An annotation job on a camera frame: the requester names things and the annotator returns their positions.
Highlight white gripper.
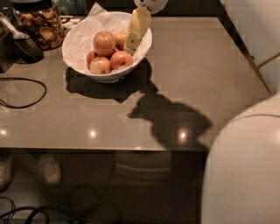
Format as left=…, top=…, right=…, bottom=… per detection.
left=124, top=0, right=169, bottom=56

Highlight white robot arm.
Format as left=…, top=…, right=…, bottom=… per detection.
left=130, top=0, right=280, bottom=224

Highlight white ceramic bowl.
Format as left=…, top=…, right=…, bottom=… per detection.
left=61, top=11, right=153, bottom=84

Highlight hidden left red apple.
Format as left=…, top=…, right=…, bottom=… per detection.
left=87, top=50, right=97, bottom=67

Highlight white paper bowl liner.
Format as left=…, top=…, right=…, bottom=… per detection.
left=62, top=3, right=151, bottom=68

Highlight small items behind bowl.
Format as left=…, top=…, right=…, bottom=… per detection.
left=60, top=16, right=81, bottom=29

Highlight glass jar of dried chips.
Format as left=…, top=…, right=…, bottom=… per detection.
left=10, top=0, right=64, bottom=51

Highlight black appliance with scoop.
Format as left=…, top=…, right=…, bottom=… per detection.
left=0, top=13, right=44, bottom=64

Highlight white shoe under table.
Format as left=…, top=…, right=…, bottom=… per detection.
left=39, top=154, right=61, bottom=185

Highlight black cable on table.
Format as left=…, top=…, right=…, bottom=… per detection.
left=0, top=77, right=47, bottom=110

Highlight black floor cables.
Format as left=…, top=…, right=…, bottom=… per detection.
left=0, top=154, right=121, bottom=224

